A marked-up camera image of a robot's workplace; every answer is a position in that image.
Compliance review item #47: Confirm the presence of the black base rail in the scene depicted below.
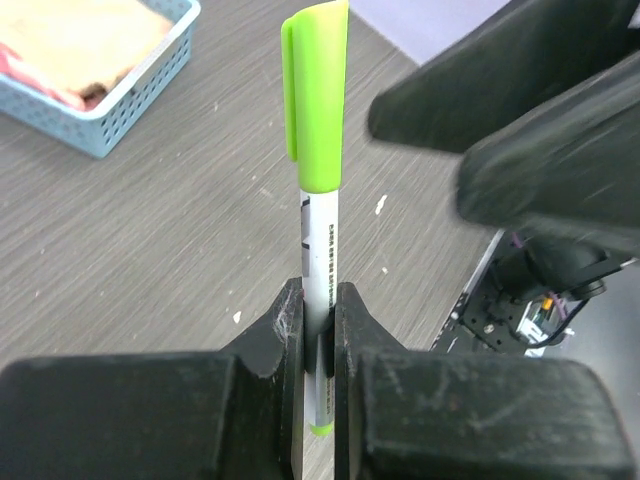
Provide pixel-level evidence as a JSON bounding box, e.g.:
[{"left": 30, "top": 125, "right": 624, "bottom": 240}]
[{"left": 429, "top": 229, "right": 576, "bottom": 359}]

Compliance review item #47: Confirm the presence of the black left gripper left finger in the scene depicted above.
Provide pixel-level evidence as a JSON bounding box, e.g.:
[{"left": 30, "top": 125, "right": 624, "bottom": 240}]
[{"left": 1, "top": 279, "right": 304, "bottom": 479}]

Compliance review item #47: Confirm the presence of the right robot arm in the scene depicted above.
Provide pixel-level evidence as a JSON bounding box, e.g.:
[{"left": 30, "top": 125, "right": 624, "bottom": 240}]
[{"left": 334, "top": 1, "right": 639, "bottom": 479}]

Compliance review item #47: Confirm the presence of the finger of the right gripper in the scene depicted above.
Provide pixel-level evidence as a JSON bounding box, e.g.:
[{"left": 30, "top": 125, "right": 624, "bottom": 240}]
[
  {"left": 456, "top": 55, "right": 639, "bottom": 250},
  {"left": 367, "top": 0, "right": 639, "bottom": 153}
]

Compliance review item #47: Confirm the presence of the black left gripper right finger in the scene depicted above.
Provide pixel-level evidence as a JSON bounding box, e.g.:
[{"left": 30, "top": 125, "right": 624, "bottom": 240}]
[{"left": 334, "top": 282, "right": 635, "bottom": 479}]

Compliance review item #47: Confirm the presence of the peach folded towel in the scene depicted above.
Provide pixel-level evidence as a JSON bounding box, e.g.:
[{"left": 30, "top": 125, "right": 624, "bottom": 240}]
[{"left": 1, "top": 0, "right": 172, "bottom": 110}]

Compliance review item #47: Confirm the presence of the light blue plastic basket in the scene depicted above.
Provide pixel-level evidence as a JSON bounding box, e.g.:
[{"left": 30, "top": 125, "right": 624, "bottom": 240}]
[{"left": 1, "top": 1, "right": 201, "bottom": 158}]

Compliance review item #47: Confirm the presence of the white pen lime end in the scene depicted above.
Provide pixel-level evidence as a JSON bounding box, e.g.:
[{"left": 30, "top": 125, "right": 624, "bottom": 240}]
[{"left": 300, "top": 190, "right": 339, "bottom": 436}]

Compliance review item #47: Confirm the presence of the lime green pen cap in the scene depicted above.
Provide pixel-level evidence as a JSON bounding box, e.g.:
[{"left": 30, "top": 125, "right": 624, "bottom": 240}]
[{"left": 281, "top": 1, "right": 349, "bottom": 194}]

